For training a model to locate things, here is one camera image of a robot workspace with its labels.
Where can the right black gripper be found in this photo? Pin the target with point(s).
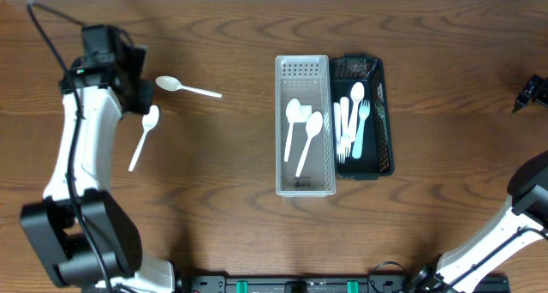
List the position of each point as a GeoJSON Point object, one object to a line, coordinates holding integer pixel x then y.
{"type": "Point", "coordinates": [536, 90]}

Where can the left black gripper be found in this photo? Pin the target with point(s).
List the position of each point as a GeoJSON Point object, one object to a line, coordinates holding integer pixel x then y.
{"type": "Point", "coordinates": [139, 96]}

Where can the white fork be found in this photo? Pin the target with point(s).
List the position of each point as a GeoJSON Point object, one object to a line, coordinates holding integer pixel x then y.
{"type": "Point", "coordinates": [364, 112]}
{"type": "Point", "coordinates": [338, 133]}

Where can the white spoon group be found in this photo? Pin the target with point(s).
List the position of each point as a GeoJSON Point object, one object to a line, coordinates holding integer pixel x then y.
{"type": "Point", "coordinates": [357, 94]}

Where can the white fork tines down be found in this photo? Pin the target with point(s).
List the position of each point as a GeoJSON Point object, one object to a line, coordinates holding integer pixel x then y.
{"type": "Point", "coordinates": [345, 140]}

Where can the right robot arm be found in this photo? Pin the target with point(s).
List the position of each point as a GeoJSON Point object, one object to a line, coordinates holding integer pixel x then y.
{"type": "Point", "coordinates": [521, 221]}

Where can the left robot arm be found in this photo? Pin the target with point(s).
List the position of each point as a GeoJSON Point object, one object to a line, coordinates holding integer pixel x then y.
{"type": "Point", "coordinates": [81, 235]}

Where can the black plastic basket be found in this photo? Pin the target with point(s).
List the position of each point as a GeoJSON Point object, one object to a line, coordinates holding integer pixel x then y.
{"type": "Point", "coordinates": [377, 155]}

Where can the clear plastic basket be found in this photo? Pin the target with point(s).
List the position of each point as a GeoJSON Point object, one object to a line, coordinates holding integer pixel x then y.
{"type": "Point", "coordinates": [306, 78]}

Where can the white label in basket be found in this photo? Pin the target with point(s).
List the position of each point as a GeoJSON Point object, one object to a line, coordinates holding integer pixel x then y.
{"type": "Point", "coordinates": [305, 113]}

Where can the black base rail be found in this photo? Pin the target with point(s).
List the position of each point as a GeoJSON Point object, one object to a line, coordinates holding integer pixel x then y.
{"type": "Point", "coordinates": [221, 284]}

